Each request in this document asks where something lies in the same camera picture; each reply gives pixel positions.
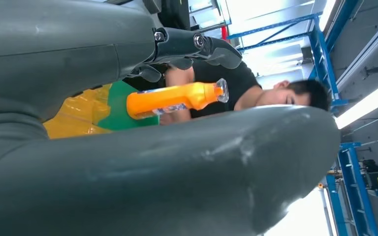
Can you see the yellow plastic sheet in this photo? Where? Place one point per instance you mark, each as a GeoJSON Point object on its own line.
{"type": "Point", "coordinates": [75, 120]}

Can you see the ceiling light tube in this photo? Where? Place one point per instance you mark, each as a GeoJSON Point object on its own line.
{"type": "Point", "coordinates": [368, 102]}

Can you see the blue steel shelving frame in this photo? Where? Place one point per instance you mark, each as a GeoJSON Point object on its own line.
{"type": "Point", "coordinates": [319, 55]}

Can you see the person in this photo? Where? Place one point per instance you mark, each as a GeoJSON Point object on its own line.
{"type": "Point", "coordinates": [238, 79]}

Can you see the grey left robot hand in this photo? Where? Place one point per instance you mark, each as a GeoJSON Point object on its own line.
{"type": "Point", "coordinates": [143, 179]}

